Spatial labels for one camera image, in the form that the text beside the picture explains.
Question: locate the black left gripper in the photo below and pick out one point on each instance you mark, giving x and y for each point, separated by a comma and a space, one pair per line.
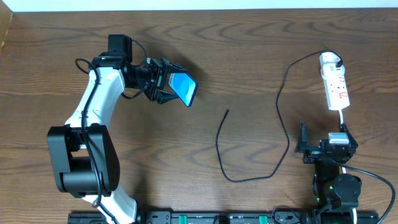
158, 79

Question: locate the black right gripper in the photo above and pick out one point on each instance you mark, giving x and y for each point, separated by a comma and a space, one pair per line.
319, 149

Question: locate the blue screen smartphone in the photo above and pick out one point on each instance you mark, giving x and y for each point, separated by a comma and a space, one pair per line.
184, 86

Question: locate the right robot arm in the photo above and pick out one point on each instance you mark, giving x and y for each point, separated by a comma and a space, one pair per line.
337, 192

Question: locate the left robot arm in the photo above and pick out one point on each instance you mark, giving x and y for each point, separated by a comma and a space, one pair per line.
84, 160

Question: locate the white power strip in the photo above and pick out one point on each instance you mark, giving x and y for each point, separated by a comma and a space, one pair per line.
335, 86

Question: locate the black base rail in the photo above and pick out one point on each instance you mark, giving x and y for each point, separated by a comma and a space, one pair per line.
231, 218

